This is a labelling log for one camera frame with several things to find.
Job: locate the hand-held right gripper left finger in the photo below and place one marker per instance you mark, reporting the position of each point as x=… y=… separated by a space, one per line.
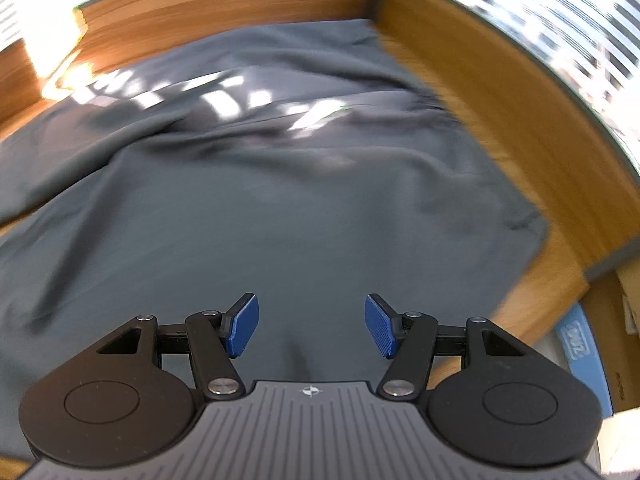
x=245 y=324

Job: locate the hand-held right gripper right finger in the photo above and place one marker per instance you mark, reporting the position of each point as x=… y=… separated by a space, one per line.
x=382 y=329

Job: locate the grey pants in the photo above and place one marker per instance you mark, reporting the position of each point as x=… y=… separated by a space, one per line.
x=250 y=200

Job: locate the blue container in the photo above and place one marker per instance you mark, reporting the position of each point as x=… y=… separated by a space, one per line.
x=575 y=345

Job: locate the cardboard box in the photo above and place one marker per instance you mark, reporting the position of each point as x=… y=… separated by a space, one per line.
x=629 y=325

